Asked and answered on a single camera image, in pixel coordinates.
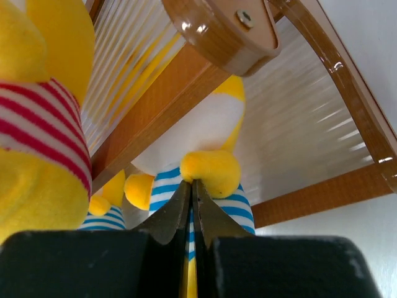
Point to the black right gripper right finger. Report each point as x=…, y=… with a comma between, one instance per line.
x=285, y=267

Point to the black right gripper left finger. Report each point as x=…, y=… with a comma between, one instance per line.
x=90, y=264

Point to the brown wooden toy shelf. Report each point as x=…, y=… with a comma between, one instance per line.
x=271, y=81

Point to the yellow plush pink striped shirt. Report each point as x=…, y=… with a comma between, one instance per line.
x=47, y=54

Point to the yellow plush blue stripes shelf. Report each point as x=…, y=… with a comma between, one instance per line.
x=105, y=208

